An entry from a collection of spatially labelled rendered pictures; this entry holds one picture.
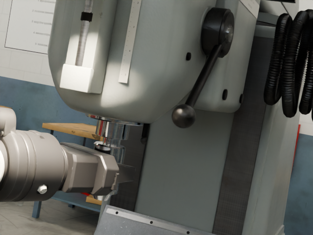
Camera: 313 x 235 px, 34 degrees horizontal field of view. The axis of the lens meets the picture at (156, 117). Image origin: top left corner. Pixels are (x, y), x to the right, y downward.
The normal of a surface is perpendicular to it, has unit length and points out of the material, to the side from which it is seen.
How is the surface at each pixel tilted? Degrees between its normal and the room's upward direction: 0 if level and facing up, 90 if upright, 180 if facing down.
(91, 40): 90
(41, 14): 90
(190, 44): 90
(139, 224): 63
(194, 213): 90
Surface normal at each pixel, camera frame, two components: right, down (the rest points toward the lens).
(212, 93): 0.10, 0.07
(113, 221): -0.25, -0.45
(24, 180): 0.67, 0.36
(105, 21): 0.92, 0.18
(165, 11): 0.31, 0.11
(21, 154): 0.72, -0.34
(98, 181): -0.66, -0.10
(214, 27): -0.35, -0.07
